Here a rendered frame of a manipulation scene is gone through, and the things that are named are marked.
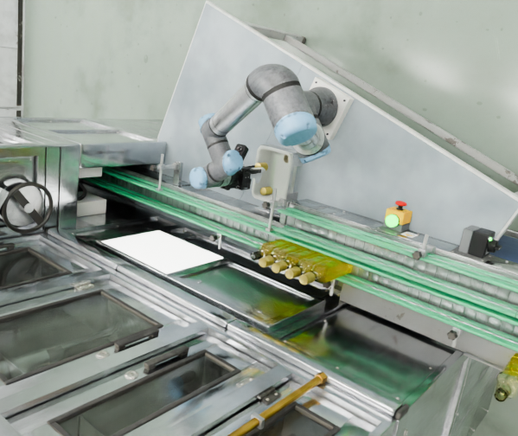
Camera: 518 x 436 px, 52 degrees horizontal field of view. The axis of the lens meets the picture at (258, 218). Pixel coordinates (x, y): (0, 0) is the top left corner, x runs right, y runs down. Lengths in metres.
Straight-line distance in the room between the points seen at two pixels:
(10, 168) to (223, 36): 1.04
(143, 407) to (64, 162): 1.30
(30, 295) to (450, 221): 1.41
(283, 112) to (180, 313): 0.73
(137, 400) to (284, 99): 0.86
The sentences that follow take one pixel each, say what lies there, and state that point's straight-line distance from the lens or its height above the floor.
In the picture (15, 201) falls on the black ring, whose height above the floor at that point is 1.52.
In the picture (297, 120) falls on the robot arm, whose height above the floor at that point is 1.36.
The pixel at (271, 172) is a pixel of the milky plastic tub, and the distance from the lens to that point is 2.25.
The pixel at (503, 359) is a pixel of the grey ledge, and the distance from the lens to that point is 1.86.
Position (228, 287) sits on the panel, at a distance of 1.92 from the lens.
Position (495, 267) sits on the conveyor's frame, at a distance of 1.79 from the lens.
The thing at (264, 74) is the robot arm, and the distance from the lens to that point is 1.52.
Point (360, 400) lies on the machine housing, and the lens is 1.48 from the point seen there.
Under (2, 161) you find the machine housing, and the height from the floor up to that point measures 1.57.
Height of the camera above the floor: 2.56
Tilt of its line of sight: 51 degrees down
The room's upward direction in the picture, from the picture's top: 102 degrees counter-clockwise
